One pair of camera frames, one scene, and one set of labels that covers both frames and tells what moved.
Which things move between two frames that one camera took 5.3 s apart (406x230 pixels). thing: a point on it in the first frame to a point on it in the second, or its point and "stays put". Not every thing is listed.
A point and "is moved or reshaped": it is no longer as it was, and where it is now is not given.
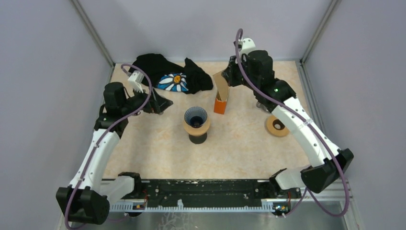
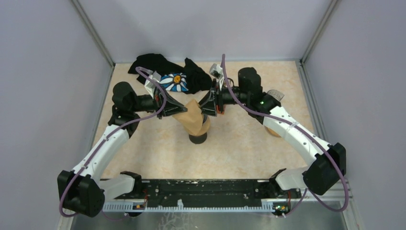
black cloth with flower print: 164,74 stays put
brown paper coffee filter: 222,85 is moved or reshaped
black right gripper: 228,73 to 207,104
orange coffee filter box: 219,105 stays put
